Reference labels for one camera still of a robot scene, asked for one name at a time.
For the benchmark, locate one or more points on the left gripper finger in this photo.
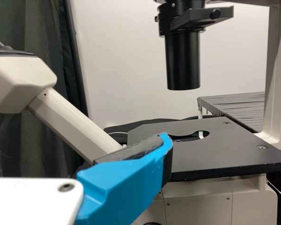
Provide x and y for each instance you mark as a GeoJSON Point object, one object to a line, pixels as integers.
{"type": "Point", "coordinates": [126, 182]}

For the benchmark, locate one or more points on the black platform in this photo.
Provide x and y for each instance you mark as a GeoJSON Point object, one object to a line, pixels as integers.
{"type": "Point", "coordinates": [238, 107]}

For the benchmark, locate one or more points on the cream microscope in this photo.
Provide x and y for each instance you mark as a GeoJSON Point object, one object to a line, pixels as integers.
{"type": "Point", "coordinates": [224, 150]}

